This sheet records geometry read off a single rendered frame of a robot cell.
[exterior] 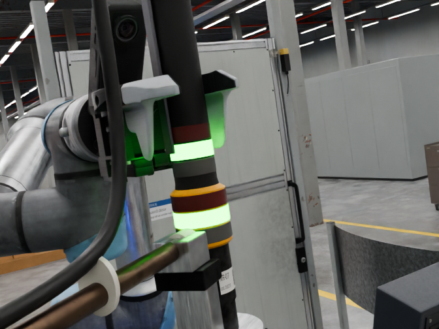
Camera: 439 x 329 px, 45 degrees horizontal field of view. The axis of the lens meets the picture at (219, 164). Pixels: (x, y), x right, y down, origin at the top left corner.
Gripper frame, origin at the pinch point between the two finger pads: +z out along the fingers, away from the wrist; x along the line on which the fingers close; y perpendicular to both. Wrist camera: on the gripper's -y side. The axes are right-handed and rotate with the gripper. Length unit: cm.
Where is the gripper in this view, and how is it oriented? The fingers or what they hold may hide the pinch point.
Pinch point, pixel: (197, 78)
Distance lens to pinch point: 38.7
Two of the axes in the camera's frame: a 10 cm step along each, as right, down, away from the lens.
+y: 1.5, 9.9, 0.8
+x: -8.4, 1.7, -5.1
